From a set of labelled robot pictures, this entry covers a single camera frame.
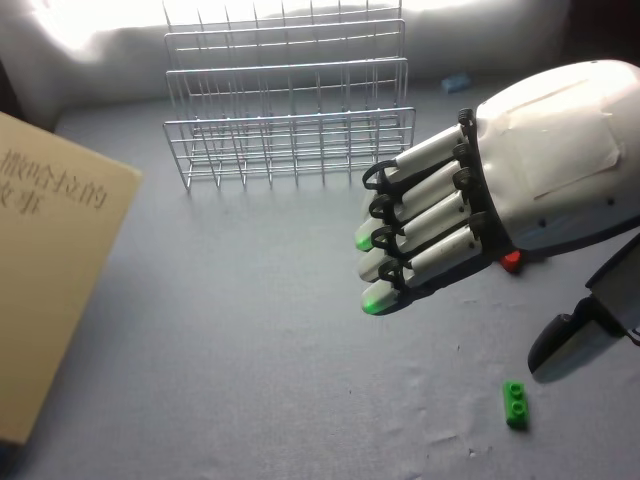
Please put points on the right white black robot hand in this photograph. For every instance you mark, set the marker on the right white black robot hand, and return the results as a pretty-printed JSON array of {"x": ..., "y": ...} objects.
[{"x": 550, "y": 160}]

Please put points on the white backdrop sheet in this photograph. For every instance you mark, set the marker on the white backdrop sheet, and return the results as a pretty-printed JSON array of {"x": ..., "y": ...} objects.
[{"x": 475, "y": 40}]

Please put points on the green toy brick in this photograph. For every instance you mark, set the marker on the green toy brick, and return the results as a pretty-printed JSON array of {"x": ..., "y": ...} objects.
[{"x": 517, "y": 405}]

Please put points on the cream paperback book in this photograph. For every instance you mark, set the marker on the cream paperback book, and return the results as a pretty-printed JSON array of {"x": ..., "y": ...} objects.
[{"x": 50, "y": 275}]

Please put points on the red toy brick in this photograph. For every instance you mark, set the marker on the red toy brick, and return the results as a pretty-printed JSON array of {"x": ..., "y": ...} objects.
[{"x": 511, "y": 261}]

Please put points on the blue toy brick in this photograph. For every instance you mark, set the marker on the blue toy brick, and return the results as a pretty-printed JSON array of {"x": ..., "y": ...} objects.
[{"x": 456, "y": 83}]

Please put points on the grey table cloth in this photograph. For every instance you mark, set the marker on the grey table cloth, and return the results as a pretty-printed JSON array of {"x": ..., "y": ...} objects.
[{"x": 250, "y": 350}]

